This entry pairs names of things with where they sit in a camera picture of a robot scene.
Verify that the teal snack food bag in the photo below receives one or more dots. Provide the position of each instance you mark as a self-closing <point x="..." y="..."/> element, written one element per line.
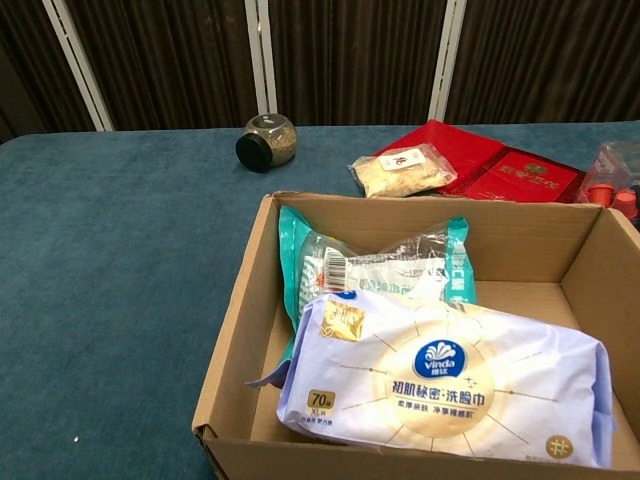
<point x="300" y="260"/>

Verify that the white lavender tissue pack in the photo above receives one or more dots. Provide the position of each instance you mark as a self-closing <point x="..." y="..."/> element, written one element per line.
<point x="440" y="380"/>

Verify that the clear box of red capsules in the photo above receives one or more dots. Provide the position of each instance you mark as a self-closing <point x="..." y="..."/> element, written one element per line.
<point x="612" y="170"/>

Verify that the clear bag of beige food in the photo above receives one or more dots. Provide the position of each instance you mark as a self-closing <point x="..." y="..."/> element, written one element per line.
<point x="400" y="172"/>

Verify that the brown cardboard box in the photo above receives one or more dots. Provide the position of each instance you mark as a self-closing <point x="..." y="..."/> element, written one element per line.
<point x="530" y="240"/>

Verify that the glass jar with black lid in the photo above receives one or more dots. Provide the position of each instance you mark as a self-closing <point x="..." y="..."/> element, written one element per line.
<point x="275" y="140"/>

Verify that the blue felt table cover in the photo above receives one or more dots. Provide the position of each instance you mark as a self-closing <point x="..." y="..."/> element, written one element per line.
<point x="100" y="300"/>

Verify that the white partition post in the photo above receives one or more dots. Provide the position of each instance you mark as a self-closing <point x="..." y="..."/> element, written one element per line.
<point x="260" y="60"/>
<point x="75" y="60"/>
<point x="447" y="60"/>

